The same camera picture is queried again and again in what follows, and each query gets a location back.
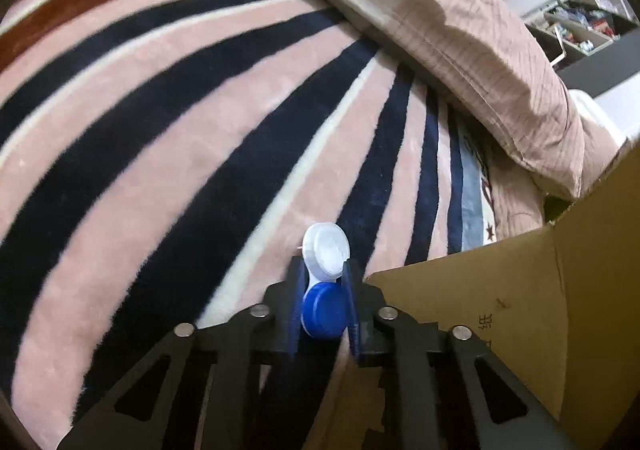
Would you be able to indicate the brown cardboard box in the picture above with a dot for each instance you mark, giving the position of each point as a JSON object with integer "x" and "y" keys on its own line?
{"x": 575, "y": 305}

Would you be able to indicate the pink striped pillow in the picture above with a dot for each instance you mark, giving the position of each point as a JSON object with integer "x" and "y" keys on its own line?
{"x": 600, "y": 150}

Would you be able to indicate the dark bookshelf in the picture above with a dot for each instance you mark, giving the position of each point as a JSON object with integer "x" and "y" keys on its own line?
{"x": 575, "y": 27}

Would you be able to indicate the striped fleece blanket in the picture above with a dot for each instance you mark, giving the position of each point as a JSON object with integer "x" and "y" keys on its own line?
{"x": 150, "y": 130}

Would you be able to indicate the folded pink grey striped quilt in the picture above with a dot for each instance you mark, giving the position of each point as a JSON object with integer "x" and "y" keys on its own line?
{"x": 475, "y": 40}

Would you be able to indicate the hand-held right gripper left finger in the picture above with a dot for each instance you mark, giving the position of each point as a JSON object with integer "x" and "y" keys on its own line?
{"x": 295, "y": 315}

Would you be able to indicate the white and blue contact lens case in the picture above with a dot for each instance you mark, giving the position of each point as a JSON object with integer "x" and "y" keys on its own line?
{"x": 322, "y": 315}

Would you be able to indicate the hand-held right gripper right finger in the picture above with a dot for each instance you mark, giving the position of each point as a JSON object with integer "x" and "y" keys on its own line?
{"x": 353, "y": 325}

